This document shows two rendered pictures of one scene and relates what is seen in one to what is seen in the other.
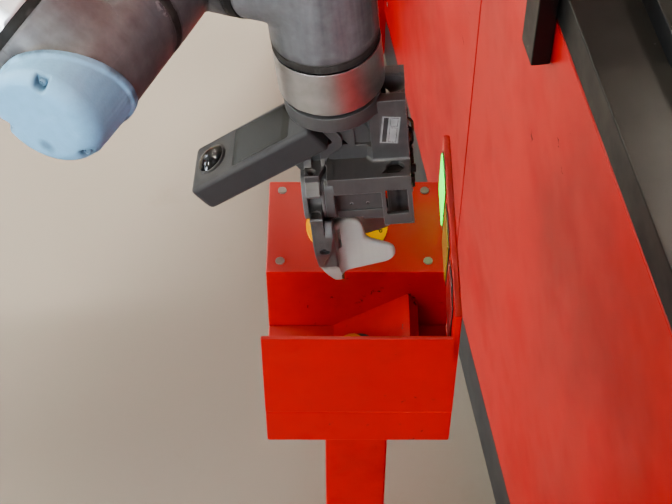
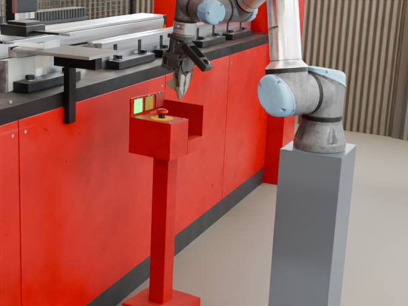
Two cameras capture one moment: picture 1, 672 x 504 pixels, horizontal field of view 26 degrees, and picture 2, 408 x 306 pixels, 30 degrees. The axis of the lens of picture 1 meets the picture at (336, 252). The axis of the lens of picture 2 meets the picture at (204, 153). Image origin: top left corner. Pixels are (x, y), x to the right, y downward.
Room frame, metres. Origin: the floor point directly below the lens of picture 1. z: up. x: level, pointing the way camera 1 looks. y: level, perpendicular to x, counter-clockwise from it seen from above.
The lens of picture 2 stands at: (2.85, 1.31, 1.31)
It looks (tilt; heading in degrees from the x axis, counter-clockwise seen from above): 15 degrees down; 210
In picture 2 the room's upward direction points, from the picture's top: 3 degrees clockwise
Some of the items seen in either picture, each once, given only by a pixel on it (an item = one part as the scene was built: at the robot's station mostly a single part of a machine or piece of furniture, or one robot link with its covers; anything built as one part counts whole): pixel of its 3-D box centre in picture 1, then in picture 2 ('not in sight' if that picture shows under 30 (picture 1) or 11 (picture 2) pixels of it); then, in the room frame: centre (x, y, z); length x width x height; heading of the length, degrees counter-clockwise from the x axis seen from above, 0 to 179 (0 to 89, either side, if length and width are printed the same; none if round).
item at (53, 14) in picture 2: not in sight; (52, 14); (0.39, -0.86, 1.02); 0.44 x 0.06 x 0.04; 8
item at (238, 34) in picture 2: not in sight; (237, 34); (-0.70, -0.56, 0.89); 0.30 x 0.05 x 0.03; 8
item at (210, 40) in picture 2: not in sight; (209, 41); (-0.30, -0.50, 0.89); 0.30 x 0.05 x 0.03; 8
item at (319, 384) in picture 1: (358, 288); (166, 124); (0.79, -0.02, 0.75); 0.20 x 0.16 x 0.18; 0
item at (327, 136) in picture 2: not in sight; (320, 130); (0.82, 0.53, 0.82); 0.15 x 0.15 x 0.10
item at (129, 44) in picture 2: not in sight; (186, 36); (-0.16, -0.54, 0.92); 1.68 x 0.06 x 0.10; 8
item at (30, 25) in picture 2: not in sight; (40, 29); (0.79, -0.57, 1.01); 0.26 x 0.12 x 0.05; 98
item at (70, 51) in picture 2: not in sight; (66, 51); (1.07, -0.21, 1.00); 0.26 x 0.18 x 0.01; 98
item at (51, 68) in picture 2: not in sight; (35, 67); (1.04, -0.36, 0.92); 0.39 x 0.06 x 0.10; 8
